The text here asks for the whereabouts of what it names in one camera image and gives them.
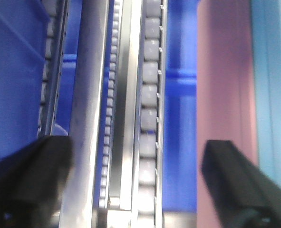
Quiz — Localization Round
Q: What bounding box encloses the light blue plastic box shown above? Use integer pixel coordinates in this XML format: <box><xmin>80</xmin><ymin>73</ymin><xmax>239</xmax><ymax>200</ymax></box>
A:
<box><xmin>251</xmin><ymin>0</ymin><xmax>281</xmax><ymax>186</ymax></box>

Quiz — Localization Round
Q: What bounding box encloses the pink plastic box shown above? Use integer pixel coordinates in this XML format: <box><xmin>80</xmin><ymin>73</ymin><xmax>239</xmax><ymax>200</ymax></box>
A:
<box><xmin>197</xmin><ymin>0</ymin><xmax>258</xmax><ymax>228</ymax></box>

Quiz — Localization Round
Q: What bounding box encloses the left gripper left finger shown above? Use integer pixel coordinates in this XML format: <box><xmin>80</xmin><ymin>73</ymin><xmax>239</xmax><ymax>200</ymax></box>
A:
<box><xmin>0</xmin><ymin>136</ymin><xmax>73</xmax><ymax>228</ymax></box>

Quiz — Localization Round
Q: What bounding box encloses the blue bin centre left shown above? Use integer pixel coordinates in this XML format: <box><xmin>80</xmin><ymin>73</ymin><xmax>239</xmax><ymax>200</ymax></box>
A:
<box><xmin>163</xmin><ymin>0</ymin><xmax>198</xmax><ymax>213</ymax></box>

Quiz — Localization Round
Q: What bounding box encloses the white roller conveyor track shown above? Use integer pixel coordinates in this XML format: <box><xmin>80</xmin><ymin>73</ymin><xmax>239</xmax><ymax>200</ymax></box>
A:
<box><xmin>136</xmin><ymin>0</ymin><xmax>162</xmax><ymax>228</ymax></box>

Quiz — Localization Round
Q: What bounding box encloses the blue bin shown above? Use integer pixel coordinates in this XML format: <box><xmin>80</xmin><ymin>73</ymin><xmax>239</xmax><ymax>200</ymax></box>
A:
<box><xmin>0</xmin><ymin>0</ymin><xmax>49</xmax><ymax>160</ymax></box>
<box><xmin>163</xmin><ymin>0</ymin><xmax>198</xmax><ymax>213</ymax></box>

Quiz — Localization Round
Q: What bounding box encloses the blue bin far left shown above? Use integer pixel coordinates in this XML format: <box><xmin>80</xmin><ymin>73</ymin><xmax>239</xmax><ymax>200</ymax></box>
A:
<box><xmin>0</xmin><ymin>0</ymin><xmax>49</xmax><ymax>160</ymax></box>

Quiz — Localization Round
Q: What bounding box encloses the metal shelf rack frame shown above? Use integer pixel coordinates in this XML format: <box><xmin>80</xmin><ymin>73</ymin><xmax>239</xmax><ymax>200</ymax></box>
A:
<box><xmin>37</xmin><ymin>0</ymin><xmax>198</xmax><ymax>228</ymax></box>

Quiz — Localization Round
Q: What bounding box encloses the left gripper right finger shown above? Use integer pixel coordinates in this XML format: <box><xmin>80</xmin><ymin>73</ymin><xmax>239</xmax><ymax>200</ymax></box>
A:
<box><xmin>201</xmin><ymin>140</ymin><xmax>281</xmax><ymax>228</ymax></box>

